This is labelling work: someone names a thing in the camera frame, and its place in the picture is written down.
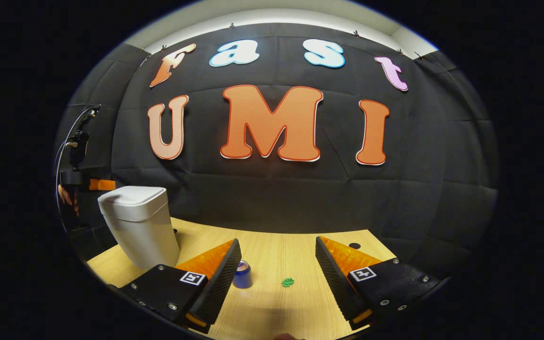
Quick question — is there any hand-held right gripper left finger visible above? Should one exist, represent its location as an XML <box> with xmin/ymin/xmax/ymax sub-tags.
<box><xmin>120</xmin><ymin>238</ymin><xmax>243</xmax><ymax>335</ymax></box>

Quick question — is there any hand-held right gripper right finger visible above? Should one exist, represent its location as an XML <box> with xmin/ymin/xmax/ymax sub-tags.
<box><xmin>315</xmin><ymin>236</ymin><xmax>452</xmax><ymax>331</ymax></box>

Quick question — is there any blue pop can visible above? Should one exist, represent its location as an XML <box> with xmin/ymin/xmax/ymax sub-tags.
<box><xmin>233</xmin><ymin>260</ymin><xmax>253</xmax><ymax>289</ymax></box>

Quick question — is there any white desktop garbage bin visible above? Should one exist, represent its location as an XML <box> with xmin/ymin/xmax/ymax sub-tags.
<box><xmin>97</xmin><ymin>186</ymin><xmax>181</xmax><ymax>271</ymax></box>

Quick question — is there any wooden desktop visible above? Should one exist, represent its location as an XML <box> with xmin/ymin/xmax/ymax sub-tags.
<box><xmin>85</xmin><ymin>217</ymin><xmax>398</xmax><ymax>340</ymax></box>

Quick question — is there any black backdrop cloth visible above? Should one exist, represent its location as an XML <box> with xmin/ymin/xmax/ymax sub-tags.
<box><xmin>55</xmin><ymin>23</ymin><xmax>499</xmax><ymax>279</ymax></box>

